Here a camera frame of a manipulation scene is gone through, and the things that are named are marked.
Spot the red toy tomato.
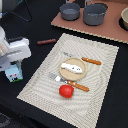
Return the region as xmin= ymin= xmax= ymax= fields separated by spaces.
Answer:
xmin=59 ymin=85 xmax=74 ymax=98

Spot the brown toy sausage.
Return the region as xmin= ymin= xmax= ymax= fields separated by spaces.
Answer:
xmin=37 ymin=39 xmax=56 ymax=45

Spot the small grey pot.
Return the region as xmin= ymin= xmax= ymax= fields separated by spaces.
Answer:
xmin=60 ymin=3 xmax=80 ymax=21

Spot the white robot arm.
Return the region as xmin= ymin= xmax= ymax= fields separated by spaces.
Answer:
xmin=0 ymin=26 xmax=31 ymax=72

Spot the wooden handled knife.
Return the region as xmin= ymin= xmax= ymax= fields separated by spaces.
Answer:
xmin=62 ymin=52 xmax=102 ymax=65

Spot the wooden handled fork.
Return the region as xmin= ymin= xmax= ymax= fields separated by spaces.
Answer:
xmin=48 ymin=73 xmax=89 ymax=92

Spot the beige woven placemat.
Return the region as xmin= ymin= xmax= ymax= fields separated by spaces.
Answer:
xmin=17 ymin=33 xmax=118 ymax=128

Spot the beige bowl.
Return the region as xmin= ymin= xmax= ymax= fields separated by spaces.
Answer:
xmin=121 ymin=7 xmax=128 ymax=30

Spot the round wooden plate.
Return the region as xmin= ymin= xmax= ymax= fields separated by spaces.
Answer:
xmin=59 ymin=57 xmax=87 ymax=81

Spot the small toy milk carton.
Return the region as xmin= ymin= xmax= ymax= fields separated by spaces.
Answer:
xmin=5 ymin=63 xmax=23 ymax=82

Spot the large grey pot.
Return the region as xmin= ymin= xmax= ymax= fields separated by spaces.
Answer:
xmin=83 ymin=0 xmax=108 ymax=26

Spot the white toy fish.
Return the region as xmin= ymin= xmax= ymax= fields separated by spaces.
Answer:
xmin=61 ymin=63 xmax=83 ymax=74

